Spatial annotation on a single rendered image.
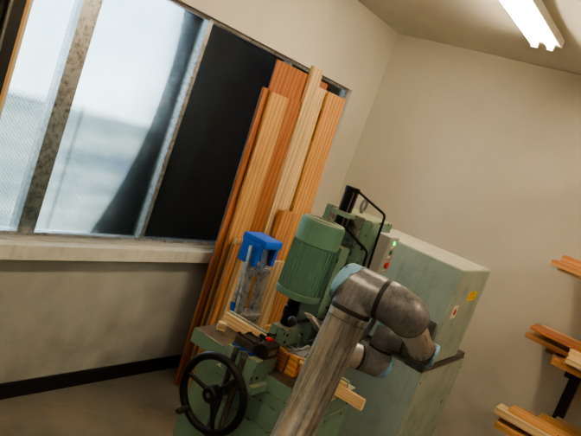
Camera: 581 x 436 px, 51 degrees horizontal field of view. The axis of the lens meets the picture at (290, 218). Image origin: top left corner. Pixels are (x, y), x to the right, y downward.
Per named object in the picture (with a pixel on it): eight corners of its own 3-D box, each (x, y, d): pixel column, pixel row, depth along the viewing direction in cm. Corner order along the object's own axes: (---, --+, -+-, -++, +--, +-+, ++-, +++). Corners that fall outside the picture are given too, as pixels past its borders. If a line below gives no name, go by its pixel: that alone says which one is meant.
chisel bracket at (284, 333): (264, 342, 233) (271, 322, 232) (283, 337, 245) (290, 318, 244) (278, 351, 229) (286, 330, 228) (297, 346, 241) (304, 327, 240)
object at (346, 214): (326, 223, 239) (341, 182, 236) (335, 224, 245) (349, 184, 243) (342, 230, 235) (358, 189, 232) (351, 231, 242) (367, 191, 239)
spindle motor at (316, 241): (266, 287, 229) (294, 211, 225) (290, 285, 244) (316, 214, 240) (303, 307, 220) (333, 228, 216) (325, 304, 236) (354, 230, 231)
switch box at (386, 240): (364, 267, 248) (378, 232, 245) (373, 267, 256) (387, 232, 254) (377, 273, 245) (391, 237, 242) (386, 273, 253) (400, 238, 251)
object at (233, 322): (221, 323, 251) (225, 311, 251) (224, 322, 253) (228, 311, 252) (341, 396, 222) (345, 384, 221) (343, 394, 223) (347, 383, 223)
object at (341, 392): (243, 338, 243) (246, 330, 242) (246, 337, 244) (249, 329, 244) (360, 410, 215) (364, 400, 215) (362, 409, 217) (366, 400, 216)
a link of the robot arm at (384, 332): (414, 326, 218) (399, 357, 219) (386, 312, 223) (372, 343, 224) (408, 328, 210) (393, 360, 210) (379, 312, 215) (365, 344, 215)
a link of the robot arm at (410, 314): (434, 295, 155) (444, 346, 214) (390, 274, 160) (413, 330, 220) (413, 335, 152) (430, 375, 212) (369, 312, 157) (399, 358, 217)
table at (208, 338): (172, 343, 229) (177, 329, 228) (221, 334, 255) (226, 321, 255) (299, 429, 199) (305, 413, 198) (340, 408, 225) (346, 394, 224)
